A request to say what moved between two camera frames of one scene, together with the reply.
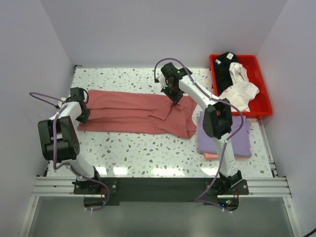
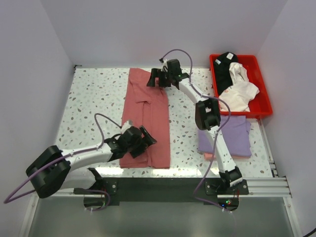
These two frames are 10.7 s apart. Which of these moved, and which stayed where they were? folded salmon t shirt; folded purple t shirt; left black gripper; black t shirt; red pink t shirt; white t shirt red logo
Moved: red pink t shirt; left black gripper
Stayed: folded purple t shirt; white t shirt red logo; black t shirt; folded salmon t shirt
